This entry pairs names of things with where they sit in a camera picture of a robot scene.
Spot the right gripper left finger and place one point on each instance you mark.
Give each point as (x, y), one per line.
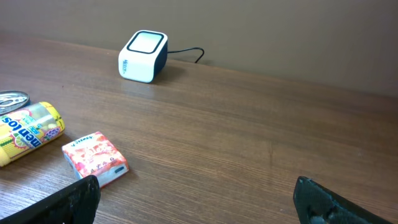
(75, 204)

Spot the yellow mentos bottle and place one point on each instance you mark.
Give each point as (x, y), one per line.
(27, 129)

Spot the silver tin can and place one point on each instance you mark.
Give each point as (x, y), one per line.
(12, 100)

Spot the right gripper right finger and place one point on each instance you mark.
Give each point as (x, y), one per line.
(316, 204)

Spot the red tissue pack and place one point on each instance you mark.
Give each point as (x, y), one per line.
(96, 155)

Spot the white barcode scanner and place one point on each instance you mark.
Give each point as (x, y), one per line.
(144, 56)

